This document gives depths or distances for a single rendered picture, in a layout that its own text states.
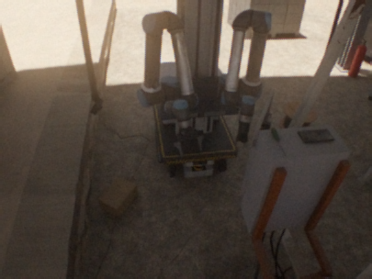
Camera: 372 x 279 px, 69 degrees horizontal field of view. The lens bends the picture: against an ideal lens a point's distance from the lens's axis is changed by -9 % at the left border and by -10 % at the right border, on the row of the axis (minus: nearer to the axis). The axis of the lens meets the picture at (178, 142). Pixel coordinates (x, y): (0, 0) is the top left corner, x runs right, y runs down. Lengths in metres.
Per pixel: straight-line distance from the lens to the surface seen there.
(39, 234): 2.27
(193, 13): 2.29
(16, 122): 3.36
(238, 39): 2.05
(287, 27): 6.28
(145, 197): 2.69
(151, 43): 1.94
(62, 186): 2.49
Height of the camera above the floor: 2.12
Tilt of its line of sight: 42 degrees down
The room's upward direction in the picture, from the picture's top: 1 degrees clockwise
